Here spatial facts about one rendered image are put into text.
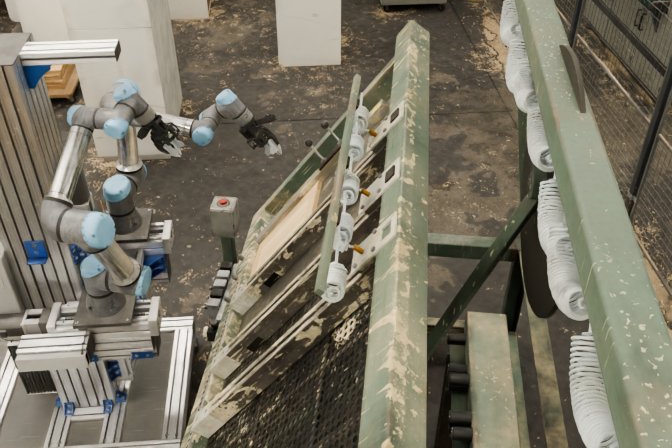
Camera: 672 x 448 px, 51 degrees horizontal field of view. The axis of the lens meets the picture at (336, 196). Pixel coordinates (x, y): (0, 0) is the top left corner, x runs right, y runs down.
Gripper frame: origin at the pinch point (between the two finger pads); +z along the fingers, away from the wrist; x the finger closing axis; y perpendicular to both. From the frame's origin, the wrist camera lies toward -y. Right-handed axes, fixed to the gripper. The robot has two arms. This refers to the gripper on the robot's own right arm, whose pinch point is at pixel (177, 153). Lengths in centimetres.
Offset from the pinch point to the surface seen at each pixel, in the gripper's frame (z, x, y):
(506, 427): 2, -79, 150
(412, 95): 9, 29, 89
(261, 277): 51, -23, 19
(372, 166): 19, 7, 76
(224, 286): 76, -16, -24
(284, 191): 71, 35, -11
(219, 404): 39, -78, 37
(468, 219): 231, 131, 2
